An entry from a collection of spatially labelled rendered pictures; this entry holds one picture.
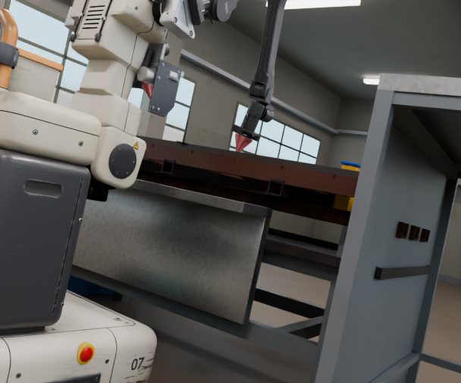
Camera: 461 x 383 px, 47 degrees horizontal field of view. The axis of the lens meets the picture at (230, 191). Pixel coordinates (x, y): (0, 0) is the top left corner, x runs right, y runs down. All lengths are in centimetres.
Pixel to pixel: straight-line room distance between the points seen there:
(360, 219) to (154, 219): 88
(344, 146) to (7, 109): 1027
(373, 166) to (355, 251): 20
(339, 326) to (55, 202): 71
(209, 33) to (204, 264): 635
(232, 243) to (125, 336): 48
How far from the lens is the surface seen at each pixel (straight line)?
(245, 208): 156
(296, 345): 177
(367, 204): 127
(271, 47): 196
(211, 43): 798
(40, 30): 611
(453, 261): 1027
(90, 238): 212
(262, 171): 176
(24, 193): 122
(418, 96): 130
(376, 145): 129
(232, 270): 174
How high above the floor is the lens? 69
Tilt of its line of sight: 1 degrees up
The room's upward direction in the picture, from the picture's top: 12 degrees clockwise
